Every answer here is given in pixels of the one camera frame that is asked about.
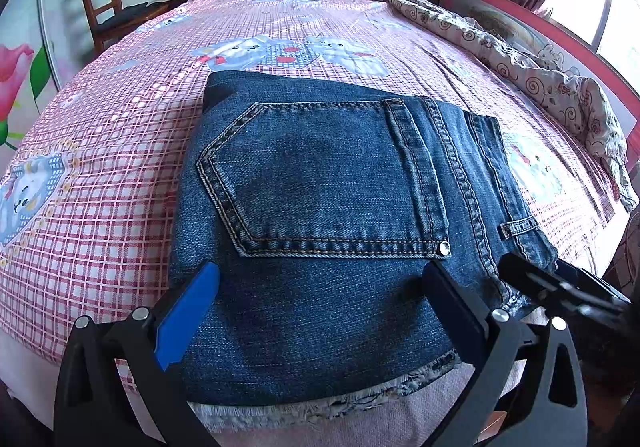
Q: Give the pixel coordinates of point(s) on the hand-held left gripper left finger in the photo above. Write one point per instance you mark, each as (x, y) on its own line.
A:
(187, 309)

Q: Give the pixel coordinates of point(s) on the window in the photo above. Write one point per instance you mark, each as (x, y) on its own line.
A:
(600, 2)

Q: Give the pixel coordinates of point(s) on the floral swirl quilt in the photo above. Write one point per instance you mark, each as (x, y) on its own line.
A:
(540, 77)

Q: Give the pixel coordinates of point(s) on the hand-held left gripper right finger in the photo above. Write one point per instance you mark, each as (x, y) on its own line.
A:
(450, 307)

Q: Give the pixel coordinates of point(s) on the pink checked bed sheet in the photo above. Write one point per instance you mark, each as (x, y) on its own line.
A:
(100, 177)

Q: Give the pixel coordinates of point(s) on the blue denim pants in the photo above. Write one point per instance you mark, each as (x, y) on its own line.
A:
(330, 207)

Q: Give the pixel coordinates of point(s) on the dark cloth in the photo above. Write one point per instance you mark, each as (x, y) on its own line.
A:
(135, 14)

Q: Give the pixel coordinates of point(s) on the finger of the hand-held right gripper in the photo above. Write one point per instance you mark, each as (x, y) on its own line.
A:
(555, 287)

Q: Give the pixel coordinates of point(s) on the pink framed cartoon board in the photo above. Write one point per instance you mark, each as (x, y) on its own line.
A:
(520, 24)

